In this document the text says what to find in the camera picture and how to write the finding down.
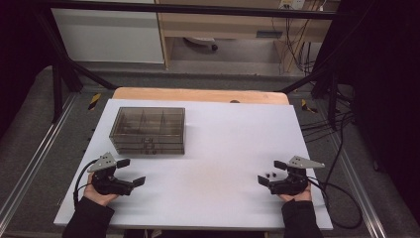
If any person's right hand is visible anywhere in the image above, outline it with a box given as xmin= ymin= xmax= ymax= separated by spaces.
xmin=276 ymin=182 xmax=313 ymax=203

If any brown transparent drawer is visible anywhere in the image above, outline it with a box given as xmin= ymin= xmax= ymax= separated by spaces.
xmin=113 ymin=144 xmax=185 ymax=156
xmin=109 ymin=134 xmax=185 ymax=146

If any wooden table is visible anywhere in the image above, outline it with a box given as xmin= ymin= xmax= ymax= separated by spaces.
xmin=112 ymin=86 xmax=290 ymax=106

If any chair base with caster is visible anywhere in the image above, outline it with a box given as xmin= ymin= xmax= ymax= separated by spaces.
xmin=182 ymin=36 xmax=219 ymax=53

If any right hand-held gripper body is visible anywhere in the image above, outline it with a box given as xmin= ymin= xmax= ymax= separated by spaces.
xmin=267 ymin=155 xmax=326 ymax=196

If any black horizontal frame bar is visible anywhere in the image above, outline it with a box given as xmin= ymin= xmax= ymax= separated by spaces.
xmin=33 ymin=1 xmax=346 ymax=21

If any hanging black cables bundle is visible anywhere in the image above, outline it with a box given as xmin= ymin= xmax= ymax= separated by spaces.
xmin=270 ymin=9 xmax=320 ymax=75

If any yellow black tape strip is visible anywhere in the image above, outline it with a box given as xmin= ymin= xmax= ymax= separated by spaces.
xmin=299 ymin=98 xmax=319 ymax=114
xmin=87 ymin=92 xmax=102 ymax=112

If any white cabinet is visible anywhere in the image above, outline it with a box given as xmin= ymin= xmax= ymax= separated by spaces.
xmin=51 ymin=8 xmax=165 ymax=64

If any black floor cables bundle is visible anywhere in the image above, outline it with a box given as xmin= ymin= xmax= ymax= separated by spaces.
xmin=298 ymin=110 xmax=357 ymax=144

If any aluminium rail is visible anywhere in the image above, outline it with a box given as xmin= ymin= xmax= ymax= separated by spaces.
xmin=325 ymin=130 xmax=388 ymax=238
xmin=0 ymin=93 xmax=79 ymax=226

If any hand-held gripper black cable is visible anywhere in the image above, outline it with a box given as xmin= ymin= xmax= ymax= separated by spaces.
xmin=306 ymin=177 xmax=364 ymax=230
xmin=72 ymin=159 xmax=100 ymax=206

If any right hand-held gripper black cable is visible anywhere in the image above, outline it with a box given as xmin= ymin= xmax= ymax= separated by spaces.
xmin=306 ymin=177 xmax=364 ymax=230

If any person's left hand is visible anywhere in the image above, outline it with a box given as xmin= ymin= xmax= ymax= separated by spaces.
xmin=82 ymin=173 xmax=120 ymax=207

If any white table board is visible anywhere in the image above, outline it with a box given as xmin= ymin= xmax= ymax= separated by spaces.
xmin=53 ymin=98 xmax=334 ymax=231

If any left hand-held gripper black cable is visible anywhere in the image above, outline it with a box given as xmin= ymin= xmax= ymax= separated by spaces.
xmin=72 ymin=159 xmax=100 ymax=206

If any brown transparent organizer box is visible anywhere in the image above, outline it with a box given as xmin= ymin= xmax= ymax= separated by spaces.
xmin=108 ymin=106 xmax=186 ymax=156

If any light wooden desk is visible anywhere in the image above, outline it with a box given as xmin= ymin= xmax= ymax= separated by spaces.
xmin=155 ymin=0 xmax=341 ymax=73

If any black metal frame strut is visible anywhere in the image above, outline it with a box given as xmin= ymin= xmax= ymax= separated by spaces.
xmin=34 ymin=13 xmax=118 ymax=124
xmin=278 ymin=19 xmax=358 ymax=130

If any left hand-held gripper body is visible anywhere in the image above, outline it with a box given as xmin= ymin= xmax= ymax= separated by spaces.
xmin=87 ymin=152 xmax=136 ymax=196

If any white power strip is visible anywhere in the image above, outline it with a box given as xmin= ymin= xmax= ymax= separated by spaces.
xmin=278 ymin=0 xmax=307 ymax=11

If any brown transparent bottom drawer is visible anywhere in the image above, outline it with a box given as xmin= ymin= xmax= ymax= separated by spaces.
xmin=113 ymin=144 xmax=185 ymax=156

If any black curtain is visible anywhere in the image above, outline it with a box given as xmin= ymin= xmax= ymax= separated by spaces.
xmin=325 ymin=0 xmax=420 ymax=229
xmin=0 ymin=0 xmax=55 ymax=137

